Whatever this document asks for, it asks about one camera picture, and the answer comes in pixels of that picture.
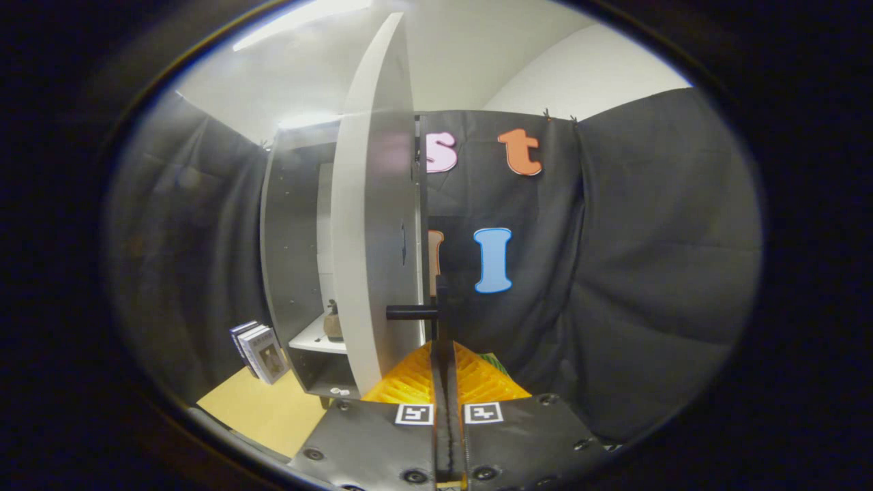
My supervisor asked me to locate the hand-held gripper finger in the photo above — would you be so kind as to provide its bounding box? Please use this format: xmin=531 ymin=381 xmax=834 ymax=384
xmin=290 ymin=341 xmax=451 ymax=491
xmin=449 ymin=341 xmax=608 ymax=491

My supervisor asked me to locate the black door handle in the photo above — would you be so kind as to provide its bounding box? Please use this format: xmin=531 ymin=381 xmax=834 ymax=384
xmin=387 ymin=275 xmax=449 ymax=342

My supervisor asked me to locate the brown plush shoe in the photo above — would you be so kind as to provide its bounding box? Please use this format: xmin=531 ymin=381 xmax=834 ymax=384
xmin=323 ymin=299 xmax=344 ymax=342

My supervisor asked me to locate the white shoe cabinet door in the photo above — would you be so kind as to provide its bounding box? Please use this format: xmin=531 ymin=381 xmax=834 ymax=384
xmin=331 ymin=12 xmax=430 ymax=398

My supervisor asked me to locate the grey shoe cabinet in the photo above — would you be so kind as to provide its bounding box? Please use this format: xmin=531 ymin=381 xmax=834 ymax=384
xmin=259 ymin=111 xmax=432 ymax=403

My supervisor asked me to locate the stack of books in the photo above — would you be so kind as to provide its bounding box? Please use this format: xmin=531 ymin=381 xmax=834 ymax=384
xmin=230 ymin=321 xmax=291 ymax=386

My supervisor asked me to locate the black backdrop cloth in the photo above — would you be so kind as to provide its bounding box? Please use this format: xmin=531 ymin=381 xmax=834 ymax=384
xmin=102 ymin=89 xmax=763 ymax=444

